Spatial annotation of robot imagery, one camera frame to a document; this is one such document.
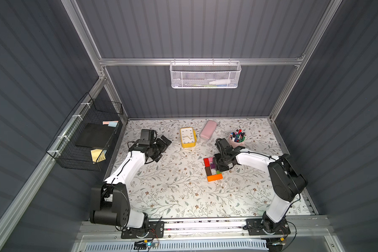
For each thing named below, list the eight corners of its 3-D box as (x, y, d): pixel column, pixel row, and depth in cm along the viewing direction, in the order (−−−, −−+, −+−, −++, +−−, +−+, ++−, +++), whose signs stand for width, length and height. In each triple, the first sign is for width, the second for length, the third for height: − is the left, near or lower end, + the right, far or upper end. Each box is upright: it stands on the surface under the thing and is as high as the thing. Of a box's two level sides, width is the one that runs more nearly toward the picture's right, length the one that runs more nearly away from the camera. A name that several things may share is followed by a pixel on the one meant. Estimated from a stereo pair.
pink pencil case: (198, 137, 111) (198, 134, 109) (207, 122, 121) (207, 119, 118) (208, 141, 109) (209, 138, 107) (216, 125, 119) (217, 122, 116)
